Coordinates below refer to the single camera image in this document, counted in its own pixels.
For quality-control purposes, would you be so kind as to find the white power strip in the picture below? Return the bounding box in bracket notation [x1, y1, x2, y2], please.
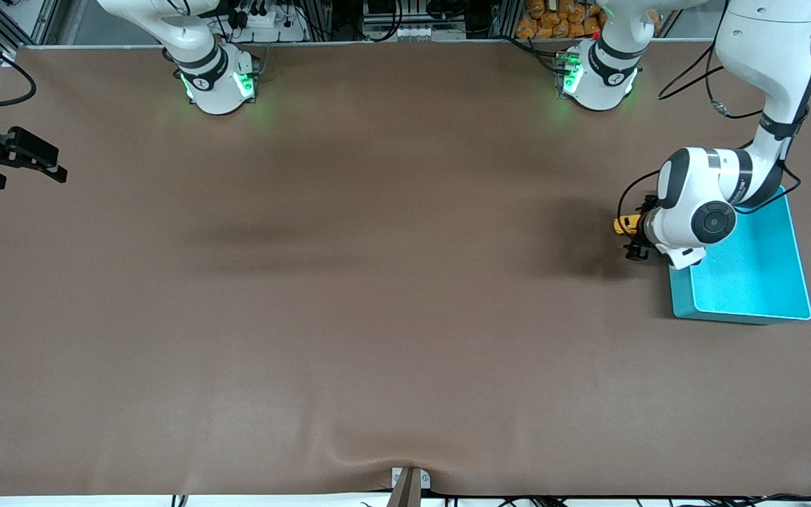
[233, 6, 308, 42]

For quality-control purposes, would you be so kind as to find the grey electronics box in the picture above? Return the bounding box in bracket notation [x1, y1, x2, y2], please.
[362, 0, 468, 42]

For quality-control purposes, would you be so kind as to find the teal plastic bin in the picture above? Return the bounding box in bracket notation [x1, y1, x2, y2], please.
[668, 185, 811, 325]

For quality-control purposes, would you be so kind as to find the metal table clamp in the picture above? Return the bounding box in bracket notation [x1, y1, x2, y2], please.
[388, 466, 432, 507]

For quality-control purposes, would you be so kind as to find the brown table mat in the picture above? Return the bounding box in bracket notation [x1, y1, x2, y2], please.
[0, 41, 811, 497]

